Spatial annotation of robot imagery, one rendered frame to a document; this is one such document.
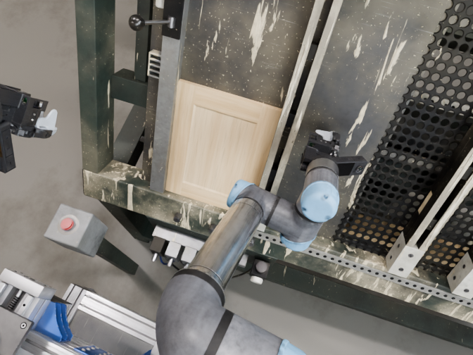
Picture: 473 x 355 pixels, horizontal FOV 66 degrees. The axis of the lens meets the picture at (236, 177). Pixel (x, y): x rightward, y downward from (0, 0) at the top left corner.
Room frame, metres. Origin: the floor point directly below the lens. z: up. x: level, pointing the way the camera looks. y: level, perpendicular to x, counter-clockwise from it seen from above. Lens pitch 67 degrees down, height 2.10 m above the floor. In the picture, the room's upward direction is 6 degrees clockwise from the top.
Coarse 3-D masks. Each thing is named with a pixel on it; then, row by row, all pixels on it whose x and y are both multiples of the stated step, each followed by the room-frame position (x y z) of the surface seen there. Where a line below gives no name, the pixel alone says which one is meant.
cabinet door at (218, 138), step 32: (192, 96) 0.62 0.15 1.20; (224, 96) 0.61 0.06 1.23; (192, 128) 0.56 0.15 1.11; (224, 128) 0.56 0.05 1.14; (256, 128) 0.55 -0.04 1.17; (192, 160) 0.50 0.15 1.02; (224, 160) 0.49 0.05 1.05; (256, 160) 0.49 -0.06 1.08; (192, 192) 0.42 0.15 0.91; (224, 192) 0.42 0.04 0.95
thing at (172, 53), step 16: (176, 48) 0.68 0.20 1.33; (160, 64) 0.66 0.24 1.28; (176, 64) 0.66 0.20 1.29; (160, 80) 0.63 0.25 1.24; (176, 80) 0.64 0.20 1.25; (160, 96) 0.61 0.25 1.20; (160, 112) 0.58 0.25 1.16; (160, 128) 0.55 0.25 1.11; (160, 144) 0.52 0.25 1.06; (160, 160) 0.49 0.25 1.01; (160, 176) 0.45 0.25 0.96; (160, 192) 0.41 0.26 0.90
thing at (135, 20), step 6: (132, 18) 0.64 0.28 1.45; (138, 18) 0.64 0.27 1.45; (168, 18) 0.71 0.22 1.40; (174, 18) 0.71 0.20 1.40; (132, 24) 0.63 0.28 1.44; (138, 24) 0.63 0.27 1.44; (144, 24) 0.65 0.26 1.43; (150, 24) 0.67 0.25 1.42; (156, 24) 0.68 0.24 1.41; (162, 24) 0.69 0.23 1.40; (168, 24) 0.70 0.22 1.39; (174, 24) 0.70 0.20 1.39; (138, 30) 0.63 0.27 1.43
